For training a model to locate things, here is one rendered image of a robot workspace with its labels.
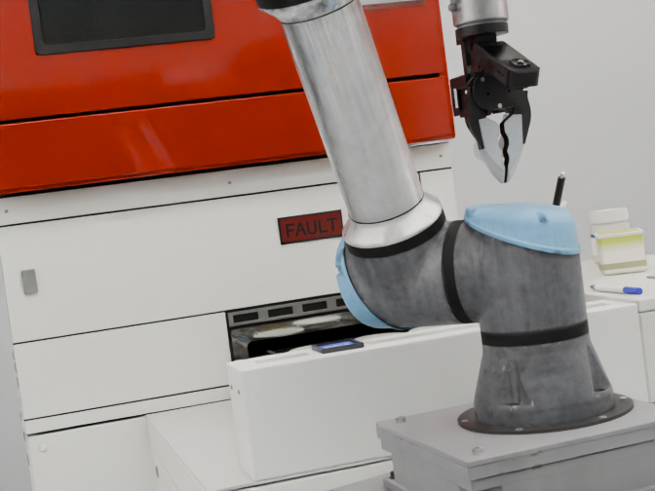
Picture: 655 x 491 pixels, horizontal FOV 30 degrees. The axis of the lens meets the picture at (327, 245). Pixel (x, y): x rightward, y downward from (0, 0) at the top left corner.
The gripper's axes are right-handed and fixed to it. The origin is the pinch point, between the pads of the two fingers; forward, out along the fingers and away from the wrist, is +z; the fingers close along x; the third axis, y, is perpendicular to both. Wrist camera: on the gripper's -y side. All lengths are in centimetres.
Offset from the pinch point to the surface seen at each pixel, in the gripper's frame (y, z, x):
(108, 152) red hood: 54, -12, 47
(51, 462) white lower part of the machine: 59, 39, 63
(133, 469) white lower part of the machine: 59, 42, 49
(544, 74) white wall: 207, -27, -109
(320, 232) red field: 58, 7, 11
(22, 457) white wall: 207, 65, 67
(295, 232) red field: 58, 6, 16
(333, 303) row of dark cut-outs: 58, 20, 10
